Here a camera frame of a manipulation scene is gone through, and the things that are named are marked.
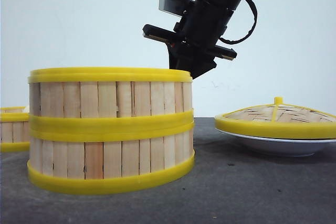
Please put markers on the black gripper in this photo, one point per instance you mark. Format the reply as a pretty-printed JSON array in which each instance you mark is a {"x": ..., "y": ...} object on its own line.
[{"x": 194, "y": 37}]

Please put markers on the bamboo steamer tray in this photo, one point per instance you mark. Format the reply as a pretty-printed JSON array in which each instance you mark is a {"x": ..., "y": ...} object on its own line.
[
  {"x": 14, "y": 129},
  {"x": 111, "y": 167},
  {"x": 109, "y": 104}
]

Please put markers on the woven bamboo steamer lid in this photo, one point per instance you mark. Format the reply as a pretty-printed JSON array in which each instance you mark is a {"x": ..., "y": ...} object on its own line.
[{"x": 278, "y": 120}]

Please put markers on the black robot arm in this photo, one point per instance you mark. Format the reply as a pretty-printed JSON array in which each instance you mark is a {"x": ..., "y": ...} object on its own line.
[{"x": 192, "y": 43}]

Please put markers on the white ceramic plate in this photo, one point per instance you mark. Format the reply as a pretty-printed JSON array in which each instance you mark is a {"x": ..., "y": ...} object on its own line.
[{"x": 280, "y": 146}]

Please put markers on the white bun in left tray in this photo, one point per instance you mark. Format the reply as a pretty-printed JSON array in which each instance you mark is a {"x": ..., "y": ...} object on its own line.
[{"x": 26, "y": 109}]

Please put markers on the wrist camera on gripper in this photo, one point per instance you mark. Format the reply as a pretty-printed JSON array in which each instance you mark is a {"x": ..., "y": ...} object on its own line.
[{"x": 175, "y": 7}]

